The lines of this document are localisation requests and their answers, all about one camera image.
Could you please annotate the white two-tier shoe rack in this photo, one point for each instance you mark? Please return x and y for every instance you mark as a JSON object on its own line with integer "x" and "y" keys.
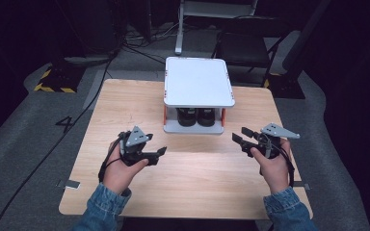
{"x": 197, "y": 82}

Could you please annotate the grey tape strip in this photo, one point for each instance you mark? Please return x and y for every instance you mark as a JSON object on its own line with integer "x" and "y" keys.
{"x": 70, "y": 184}
{"x": 302, "y": 185}

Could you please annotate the black yellow striped base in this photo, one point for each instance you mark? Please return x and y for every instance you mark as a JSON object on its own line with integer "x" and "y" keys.
{"x": 59, "y": 80}
{"x": 287, "y": 86}

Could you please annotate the person's right hand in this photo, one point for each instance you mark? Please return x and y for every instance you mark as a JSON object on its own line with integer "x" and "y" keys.
{"x": 276, "y": 174}

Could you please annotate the black folding chair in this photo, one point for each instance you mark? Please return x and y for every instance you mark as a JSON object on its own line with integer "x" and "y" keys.
{"x": 244, "y": 45}

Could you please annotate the white metal stand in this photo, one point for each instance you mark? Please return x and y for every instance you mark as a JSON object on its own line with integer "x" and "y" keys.
{"x": 179, "y": 35}

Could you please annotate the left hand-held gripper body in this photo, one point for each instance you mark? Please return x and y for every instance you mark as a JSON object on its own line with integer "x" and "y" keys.
{"x": 135, "y": 150}

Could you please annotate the black slanted pole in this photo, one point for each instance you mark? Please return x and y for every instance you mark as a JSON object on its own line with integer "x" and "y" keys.
{"x": 305, "y": 35}

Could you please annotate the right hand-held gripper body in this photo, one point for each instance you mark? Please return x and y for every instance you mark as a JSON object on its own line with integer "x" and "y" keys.
{"x": 276, "y": 132}

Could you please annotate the black sandal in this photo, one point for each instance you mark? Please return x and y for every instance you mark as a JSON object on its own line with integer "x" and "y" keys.
{"x": 187, "y": 118}
{"x": 206, "y": 118}

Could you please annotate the person's left hand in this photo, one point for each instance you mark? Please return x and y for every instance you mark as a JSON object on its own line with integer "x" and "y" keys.
{"x": 118, "y": 176}

